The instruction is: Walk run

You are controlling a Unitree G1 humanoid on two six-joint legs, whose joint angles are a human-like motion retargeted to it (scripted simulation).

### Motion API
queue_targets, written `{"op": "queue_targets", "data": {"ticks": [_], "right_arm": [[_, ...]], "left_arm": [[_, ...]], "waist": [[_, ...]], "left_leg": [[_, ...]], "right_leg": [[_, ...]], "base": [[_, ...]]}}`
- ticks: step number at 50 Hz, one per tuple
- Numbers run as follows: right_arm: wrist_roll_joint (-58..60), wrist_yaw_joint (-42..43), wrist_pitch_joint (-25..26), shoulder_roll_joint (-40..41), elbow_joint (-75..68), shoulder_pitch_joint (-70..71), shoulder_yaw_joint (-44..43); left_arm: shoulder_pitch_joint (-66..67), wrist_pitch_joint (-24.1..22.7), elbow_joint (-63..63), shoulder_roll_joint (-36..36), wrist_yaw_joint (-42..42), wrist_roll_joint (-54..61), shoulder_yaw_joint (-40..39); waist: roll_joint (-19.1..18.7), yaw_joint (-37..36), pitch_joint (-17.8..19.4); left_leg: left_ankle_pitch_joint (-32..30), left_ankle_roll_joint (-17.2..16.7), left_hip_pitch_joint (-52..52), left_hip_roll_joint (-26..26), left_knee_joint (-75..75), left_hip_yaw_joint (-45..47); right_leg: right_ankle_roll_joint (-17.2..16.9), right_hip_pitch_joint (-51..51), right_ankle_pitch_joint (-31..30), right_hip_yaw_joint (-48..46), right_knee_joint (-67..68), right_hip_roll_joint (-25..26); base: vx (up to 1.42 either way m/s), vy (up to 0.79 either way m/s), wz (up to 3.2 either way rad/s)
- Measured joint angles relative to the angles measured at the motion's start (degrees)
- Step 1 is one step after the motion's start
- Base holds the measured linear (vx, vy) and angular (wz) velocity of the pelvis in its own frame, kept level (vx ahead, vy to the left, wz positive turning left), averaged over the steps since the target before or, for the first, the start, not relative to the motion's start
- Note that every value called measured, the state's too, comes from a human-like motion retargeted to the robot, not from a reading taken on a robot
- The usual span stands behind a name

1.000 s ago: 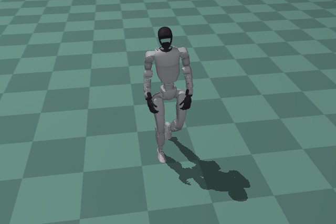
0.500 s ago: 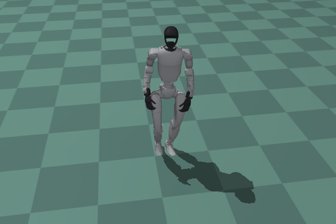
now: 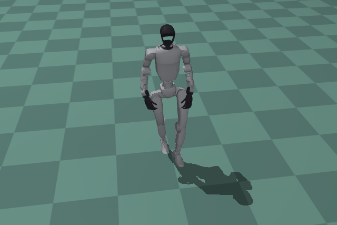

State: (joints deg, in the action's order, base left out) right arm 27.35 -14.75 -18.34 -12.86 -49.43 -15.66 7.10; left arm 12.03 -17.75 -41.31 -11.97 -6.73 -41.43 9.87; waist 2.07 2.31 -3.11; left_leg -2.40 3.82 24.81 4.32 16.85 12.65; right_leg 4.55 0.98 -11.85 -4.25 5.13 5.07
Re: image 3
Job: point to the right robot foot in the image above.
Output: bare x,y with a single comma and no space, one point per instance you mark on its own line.
164,147

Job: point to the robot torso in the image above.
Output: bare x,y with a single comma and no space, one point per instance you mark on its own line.
167,64

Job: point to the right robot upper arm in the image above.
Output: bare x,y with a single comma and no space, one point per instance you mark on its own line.
149,56

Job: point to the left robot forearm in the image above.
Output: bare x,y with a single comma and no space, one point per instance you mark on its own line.
189,80

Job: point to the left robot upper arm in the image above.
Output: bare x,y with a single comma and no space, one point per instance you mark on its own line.
186,58

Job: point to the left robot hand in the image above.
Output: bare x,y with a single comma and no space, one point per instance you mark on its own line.
188,99

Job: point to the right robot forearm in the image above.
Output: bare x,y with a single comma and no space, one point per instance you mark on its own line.
143,86

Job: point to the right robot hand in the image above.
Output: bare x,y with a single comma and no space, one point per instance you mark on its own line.
148,102

